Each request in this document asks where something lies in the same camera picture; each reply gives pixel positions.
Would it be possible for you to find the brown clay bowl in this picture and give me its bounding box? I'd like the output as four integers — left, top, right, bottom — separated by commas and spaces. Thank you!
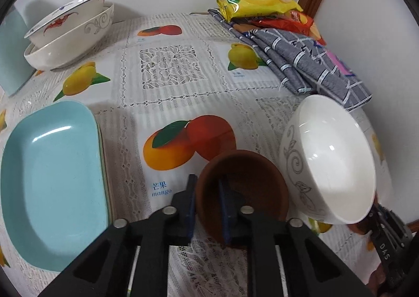
347, 220, 371, 235
195, 150, 289, 245

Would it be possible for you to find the white rice bowl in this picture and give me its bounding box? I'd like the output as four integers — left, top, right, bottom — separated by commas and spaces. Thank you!
279, 95, 376, 225

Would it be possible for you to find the blue square plate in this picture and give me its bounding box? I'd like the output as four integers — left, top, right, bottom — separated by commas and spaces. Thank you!
1, 101, 109, 272

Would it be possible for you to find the green square plate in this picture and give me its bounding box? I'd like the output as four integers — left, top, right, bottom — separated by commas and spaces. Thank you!
96, 121, 114, 224

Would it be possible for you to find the right human hand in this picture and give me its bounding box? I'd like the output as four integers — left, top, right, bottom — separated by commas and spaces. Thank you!
366, 264, 390, 297

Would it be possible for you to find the fruit print tablecloth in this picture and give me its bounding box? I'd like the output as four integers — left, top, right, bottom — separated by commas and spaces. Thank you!
1, 13, 380, 296

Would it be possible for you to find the grey checked cloth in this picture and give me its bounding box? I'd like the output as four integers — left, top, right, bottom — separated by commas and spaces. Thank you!
208, 9, 372, 111

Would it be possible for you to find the large white porcelain bowl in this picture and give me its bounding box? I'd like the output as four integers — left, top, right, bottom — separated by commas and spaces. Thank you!
23, 3, 114, 71

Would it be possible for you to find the light blue thermos jug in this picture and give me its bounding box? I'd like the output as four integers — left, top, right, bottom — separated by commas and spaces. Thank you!
0, 6, 35, 96

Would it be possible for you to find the red chips bag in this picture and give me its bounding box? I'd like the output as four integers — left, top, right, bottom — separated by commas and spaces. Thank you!
233, 10, 327, 46

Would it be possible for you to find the yellow chips bag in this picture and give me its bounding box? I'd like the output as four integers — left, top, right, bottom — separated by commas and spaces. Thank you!
217, 0, 303, 22

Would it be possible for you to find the blue patterned porcelain bowl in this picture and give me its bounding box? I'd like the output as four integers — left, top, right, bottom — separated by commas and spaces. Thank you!
24, 0, 105, 48

